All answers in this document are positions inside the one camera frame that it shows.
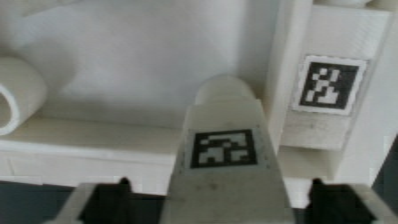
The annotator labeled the white U-shaped fence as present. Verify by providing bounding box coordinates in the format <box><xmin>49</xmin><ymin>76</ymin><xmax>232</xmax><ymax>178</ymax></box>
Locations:
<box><xmin>0</xmin><ymin>29</ymin><xmax>398</xmax><ymax>198</ymax></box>

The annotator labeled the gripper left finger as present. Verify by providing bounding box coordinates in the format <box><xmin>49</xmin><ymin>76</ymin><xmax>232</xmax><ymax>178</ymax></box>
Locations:
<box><xmin>42</xmin><ymin>177</ymin><xmax>165</xmax><ymax>224</ymax></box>

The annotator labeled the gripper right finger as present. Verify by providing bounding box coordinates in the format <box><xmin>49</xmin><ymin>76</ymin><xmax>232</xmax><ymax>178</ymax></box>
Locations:
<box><xmin>285</xmin><ymin>178</ymin><xmax>398</xmax><ymax>224</ymax></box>

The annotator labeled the white square tabletop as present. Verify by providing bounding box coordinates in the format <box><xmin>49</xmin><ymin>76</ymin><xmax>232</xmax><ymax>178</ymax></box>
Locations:
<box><xmin>0</xmin><ymin>0</ymin><xmax>294</xmax><ymax>195</ymax></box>

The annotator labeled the white table leg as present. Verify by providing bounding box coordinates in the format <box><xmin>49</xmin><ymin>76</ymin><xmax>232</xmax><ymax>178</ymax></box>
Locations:
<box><xmin>159</xmin><ymin>75</ymin><xmax>294</xmax><ymax>224</ymax></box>
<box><xmin>280</xmin><ymin>4</ymin><xmax>390</xmax><ymax>150</ymax></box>

